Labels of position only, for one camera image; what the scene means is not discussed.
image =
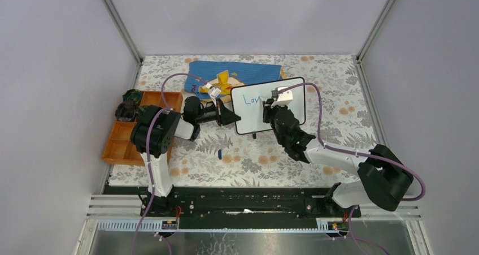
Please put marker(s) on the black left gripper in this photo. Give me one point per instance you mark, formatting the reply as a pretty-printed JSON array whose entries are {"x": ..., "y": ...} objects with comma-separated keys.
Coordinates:
[{"x": 223, "y": 115}]

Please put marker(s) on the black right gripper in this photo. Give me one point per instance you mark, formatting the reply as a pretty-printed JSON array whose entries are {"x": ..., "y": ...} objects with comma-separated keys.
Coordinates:
[{"x": 267, "y": 109}]

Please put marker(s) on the black framed whiteboard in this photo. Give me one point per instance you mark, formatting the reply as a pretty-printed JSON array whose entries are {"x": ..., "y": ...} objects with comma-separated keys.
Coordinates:
[{"x": 247, "y": 103}]

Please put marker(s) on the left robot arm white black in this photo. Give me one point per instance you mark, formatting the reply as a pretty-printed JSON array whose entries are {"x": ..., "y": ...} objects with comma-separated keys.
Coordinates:
[{"x": 154, "y": 132}]

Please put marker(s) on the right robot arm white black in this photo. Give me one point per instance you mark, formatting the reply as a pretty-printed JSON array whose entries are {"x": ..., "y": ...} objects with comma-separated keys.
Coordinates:
[{"x": 382, "y": 180}]

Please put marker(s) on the blue pikachu cloth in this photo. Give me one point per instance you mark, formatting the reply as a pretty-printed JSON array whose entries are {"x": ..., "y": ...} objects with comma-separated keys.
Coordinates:
[{"x": 228, "y": 75}]

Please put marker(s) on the floral tablecloth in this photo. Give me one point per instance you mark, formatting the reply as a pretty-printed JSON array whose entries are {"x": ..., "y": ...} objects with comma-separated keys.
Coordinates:
[{"x": 335, "y": 106}]

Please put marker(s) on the dark green scrunchie right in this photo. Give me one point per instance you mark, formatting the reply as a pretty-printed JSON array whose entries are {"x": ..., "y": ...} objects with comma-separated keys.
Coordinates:
[{"x": 140, "y": 110}]

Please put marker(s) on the dark green scrunchie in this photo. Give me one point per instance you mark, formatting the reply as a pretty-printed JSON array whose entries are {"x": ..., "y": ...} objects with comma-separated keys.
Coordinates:
[
  {"x": 133, "y": 95},
  {"x": 140, "y": 110}
]

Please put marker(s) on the dark green scrunchie top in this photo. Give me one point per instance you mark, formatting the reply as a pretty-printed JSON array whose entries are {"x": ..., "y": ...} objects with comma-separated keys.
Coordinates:
[{"x": 133, "y": 95}]

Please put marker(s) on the orange compartment tray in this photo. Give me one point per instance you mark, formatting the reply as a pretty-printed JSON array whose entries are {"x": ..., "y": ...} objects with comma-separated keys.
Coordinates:
[{"x": 119, "y": 150}]

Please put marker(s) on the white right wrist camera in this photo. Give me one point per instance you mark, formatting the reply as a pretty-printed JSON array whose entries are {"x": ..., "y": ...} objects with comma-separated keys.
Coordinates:
[{"x": 281, "y": 97}]

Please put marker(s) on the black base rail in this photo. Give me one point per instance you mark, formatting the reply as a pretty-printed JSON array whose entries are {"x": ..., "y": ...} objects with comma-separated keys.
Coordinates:
[{"x": 196, "y": 203}]

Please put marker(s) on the left aluminium frame post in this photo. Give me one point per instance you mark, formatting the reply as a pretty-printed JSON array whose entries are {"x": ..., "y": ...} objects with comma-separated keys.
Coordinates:
[{"x": 122, "y": 29}]

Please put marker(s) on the aluminium frame post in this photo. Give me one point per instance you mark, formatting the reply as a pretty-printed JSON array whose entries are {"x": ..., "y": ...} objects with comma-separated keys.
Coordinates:
[
  {"x": 122, "y": 29},
  {"x": 375, "y": 30}
]

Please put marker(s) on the right aluminium frame post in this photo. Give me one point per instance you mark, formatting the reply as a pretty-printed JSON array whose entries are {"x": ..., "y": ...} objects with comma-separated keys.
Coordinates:
[{"x": 375, "y": 30}]

